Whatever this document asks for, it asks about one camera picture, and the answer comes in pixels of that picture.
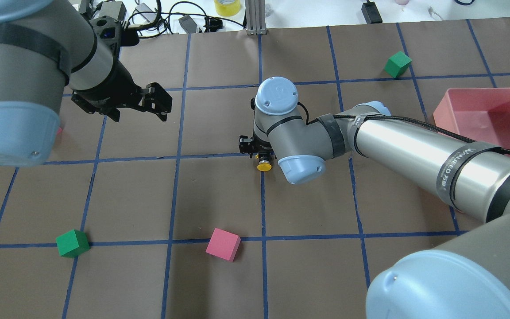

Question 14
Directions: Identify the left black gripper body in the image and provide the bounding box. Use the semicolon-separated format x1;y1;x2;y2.
71;62;142;115

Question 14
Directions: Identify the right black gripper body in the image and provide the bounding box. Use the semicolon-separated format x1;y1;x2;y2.
238;135;274;159

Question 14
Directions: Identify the yellow push button switch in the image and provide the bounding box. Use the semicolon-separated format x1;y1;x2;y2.
256;153;273;172

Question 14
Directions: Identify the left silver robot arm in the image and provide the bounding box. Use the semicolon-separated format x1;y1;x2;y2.
0;0;172;167

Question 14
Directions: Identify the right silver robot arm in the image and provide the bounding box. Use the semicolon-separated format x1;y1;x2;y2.
238;77;510;319

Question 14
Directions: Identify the pink foam cube centre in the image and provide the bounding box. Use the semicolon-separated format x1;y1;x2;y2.
205;228;241;262

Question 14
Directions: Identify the yellow tape roll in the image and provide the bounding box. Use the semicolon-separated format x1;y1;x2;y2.
214;0;241;17

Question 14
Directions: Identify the green foam cube near base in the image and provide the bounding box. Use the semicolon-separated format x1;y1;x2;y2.
55;230;90;258

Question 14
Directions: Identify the green foam cube far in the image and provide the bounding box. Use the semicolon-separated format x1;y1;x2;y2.
384;51;413;78

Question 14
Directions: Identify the black power adapter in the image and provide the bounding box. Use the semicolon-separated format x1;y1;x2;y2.
361;0;383;24

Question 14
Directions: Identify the pink plastic bin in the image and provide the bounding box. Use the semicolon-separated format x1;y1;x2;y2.
433;88;510;149

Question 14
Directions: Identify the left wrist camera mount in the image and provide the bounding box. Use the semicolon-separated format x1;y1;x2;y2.
89;0;140;58

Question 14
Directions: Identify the aluminium frame post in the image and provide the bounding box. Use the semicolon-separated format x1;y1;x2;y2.
245;0;267;35

